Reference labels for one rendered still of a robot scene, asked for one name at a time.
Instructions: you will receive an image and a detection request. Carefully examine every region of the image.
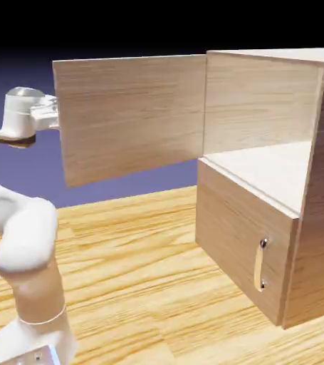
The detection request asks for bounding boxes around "light wood cabinet door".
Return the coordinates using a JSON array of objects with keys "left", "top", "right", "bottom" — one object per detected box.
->
[{"left": 52, "top": 53, "right": 208, "bottom": 188}]

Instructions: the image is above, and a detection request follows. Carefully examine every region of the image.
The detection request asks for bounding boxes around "light wood door with handle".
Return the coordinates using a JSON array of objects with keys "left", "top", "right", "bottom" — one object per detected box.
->
[{"left": 194, "top": 158, "right": 300, "bottom": 327}]

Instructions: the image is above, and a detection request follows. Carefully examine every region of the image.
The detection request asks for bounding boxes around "curved metal door handle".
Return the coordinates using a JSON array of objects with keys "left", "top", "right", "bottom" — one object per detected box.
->
[{"left": 253, "top": 236, "right": 271, "bottom": 293}]

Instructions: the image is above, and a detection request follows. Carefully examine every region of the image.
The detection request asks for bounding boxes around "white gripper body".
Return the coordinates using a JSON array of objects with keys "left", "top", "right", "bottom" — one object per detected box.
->
[{"left": 31, "top": 95, "right": 61, "bottom": 131}]

